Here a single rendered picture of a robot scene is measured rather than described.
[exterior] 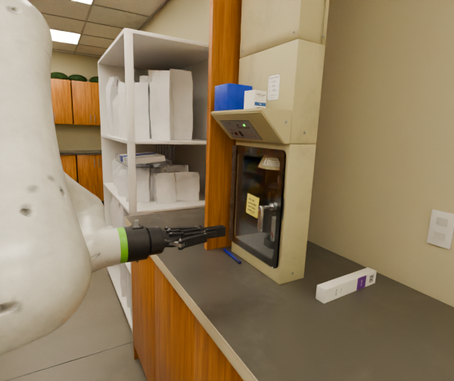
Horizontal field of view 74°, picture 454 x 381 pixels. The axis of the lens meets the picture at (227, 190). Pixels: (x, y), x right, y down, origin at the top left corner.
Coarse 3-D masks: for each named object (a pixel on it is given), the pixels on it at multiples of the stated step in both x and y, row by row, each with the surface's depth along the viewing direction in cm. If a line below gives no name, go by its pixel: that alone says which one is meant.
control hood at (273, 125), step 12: (264, 108) 86; (216, 120) 113; (252, 120) 94; (264, 120) 88; (276, 120) 89; (288, 120) 91; (228, 132) 115; (264, 132) 95; (276, 132) 90; (288, 132) 92
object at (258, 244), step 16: (240, 160) 116; (256, 160) 107; (272, 160) 99; (240, 176) 117; (256, 176) 108; (272, 176) 99; (240, 192) 118; (256, 192) 108; (272, 192) 100; (240, 208) 118; (240, 224) 119; (256, 224) 110; (272, 224) 101; (240, 240) 120; (256, 240) 110; (272, 240) 102; (256, 256) 111; (272, 256) 102
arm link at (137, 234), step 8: (136, 224) 79; (128, 232) 76; (136, 232) 77; (144, 232) 78; (128, 240) 75; (136, 240) 76; (144, 240) 77; (128, 248) 75; (136, 248) 76; (144, 248) 77; (128, 256) 75; (136, 256) 77; (144, 256) 78
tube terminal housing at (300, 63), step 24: (288, 48) 91; (312, 48) 90; (240, 72) 114; (264, 72) 102; (288, 72) 91; (312, 72) 92; (288, 96) 92; (312, 96) 94; (312, 120) 96; (240, 144) 118; (264, 144) 104; (288, 144) 94; (312, 144) 98; (288, 168) 94; (312, 168) 100; (288, 192) 96; (288, 216) 98; (288, 240) 100; (264, 264) 109; (288, 264) 103
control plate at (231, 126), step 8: (224, 120) 108; (232, 120) 103; (240, 120) 99; (248, 120) 95; (232, 128) 108; (240, 128) 104; (248, 128) 100; (232, 136) 115; (240, 136) 110; (248, 136) 105; (256, 136) 101
